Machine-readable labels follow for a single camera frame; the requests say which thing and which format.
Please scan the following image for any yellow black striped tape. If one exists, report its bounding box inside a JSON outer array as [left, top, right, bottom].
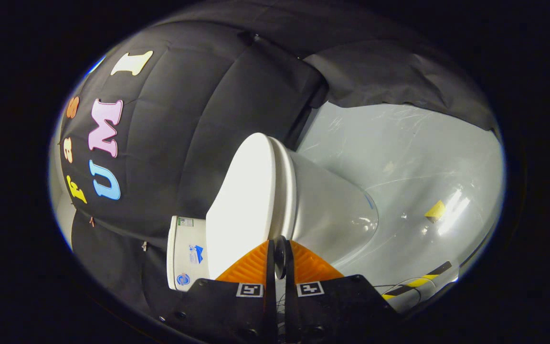
[[381, 261, 453, 301]]

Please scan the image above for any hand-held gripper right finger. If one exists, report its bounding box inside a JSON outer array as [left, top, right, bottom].
[[282, 239, 401, 344]]

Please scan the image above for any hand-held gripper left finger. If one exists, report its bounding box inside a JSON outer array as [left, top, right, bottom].
[[158, 239, 278, 344]]

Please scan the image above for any white toilet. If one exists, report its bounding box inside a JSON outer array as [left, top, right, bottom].
[[167, 136, 380, 292]]

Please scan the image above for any white toilet lid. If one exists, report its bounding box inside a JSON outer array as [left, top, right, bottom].
[[205, 132, 287, 281]]

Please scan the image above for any yellow tape piece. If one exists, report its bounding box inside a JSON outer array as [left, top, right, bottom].
[[424, 200, 447, 223]]

